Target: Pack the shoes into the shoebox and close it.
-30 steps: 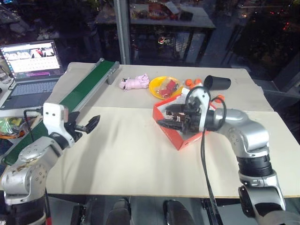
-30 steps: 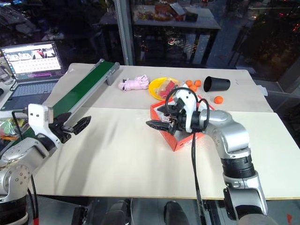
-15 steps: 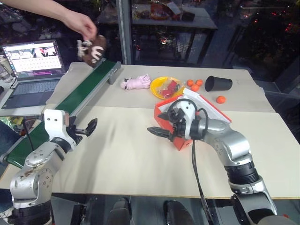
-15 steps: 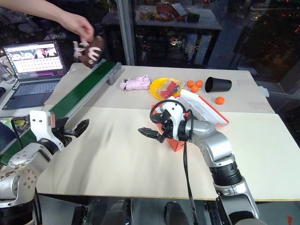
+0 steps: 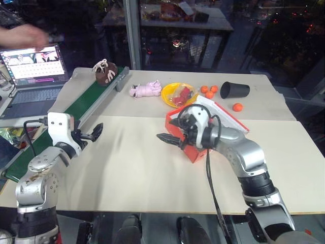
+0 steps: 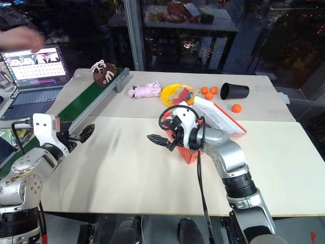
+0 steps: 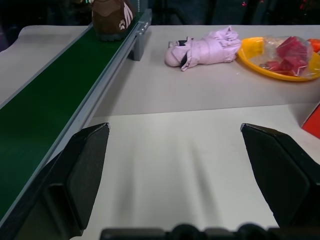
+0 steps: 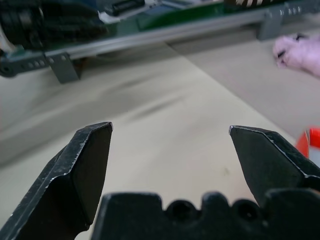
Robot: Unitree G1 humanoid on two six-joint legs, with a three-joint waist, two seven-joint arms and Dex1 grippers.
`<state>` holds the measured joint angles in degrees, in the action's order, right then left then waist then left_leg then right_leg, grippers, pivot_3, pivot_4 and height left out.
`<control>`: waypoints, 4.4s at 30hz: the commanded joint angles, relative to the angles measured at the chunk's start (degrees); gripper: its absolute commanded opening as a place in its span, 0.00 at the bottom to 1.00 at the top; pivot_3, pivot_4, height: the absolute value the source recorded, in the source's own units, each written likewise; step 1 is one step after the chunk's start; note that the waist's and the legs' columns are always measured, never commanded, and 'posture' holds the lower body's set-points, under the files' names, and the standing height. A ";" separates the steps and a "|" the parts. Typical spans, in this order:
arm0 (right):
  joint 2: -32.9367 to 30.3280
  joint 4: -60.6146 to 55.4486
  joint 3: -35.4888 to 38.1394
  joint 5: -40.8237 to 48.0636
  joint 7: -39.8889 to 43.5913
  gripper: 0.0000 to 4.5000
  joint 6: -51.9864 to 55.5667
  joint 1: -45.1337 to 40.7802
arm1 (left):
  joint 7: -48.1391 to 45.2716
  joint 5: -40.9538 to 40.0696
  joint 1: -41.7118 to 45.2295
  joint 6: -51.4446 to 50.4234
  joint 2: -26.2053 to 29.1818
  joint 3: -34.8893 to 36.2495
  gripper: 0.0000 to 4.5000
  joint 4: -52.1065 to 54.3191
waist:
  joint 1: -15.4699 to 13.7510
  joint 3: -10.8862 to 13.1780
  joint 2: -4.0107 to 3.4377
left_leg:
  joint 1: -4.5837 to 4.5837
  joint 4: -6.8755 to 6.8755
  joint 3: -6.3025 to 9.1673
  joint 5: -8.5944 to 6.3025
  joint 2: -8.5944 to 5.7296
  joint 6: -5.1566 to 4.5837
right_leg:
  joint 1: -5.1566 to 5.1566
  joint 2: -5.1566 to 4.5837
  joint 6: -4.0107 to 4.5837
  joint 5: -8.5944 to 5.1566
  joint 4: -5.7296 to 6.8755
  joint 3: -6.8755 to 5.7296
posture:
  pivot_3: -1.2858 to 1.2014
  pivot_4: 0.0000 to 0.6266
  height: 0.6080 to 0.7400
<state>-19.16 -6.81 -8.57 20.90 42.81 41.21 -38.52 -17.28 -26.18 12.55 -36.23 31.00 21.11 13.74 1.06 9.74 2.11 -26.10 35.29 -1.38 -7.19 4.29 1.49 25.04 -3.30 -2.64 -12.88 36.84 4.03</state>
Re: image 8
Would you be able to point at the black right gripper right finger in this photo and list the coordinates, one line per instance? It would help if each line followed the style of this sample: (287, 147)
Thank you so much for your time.
(270, 165)

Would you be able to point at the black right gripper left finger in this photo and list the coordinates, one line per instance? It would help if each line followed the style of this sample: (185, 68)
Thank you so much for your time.
(62, 180)

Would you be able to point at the orange and white shoebox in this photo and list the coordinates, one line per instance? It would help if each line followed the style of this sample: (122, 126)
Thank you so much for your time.
(311, 143)

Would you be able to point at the pink plush toy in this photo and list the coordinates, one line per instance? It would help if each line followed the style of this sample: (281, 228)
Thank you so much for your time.
(301, 53)

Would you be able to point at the black white striped object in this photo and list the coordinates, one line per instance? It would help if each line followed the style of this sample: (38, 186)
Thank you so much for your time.
(246, 2)

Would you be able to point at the green conveyor belt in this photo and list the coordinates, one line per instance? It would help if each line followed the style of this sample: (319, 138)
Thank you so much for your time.
(190, 16)

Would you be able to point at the grey conveyor bracket leg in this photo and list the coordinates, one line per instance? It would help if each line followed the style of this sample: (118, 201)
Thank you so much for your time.
(65, 68)
(271, 25)

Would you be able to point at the grey aluminium conveyor rail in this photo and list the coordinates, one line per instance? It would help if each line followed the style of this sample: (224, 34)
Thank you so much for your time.
(155, 35)

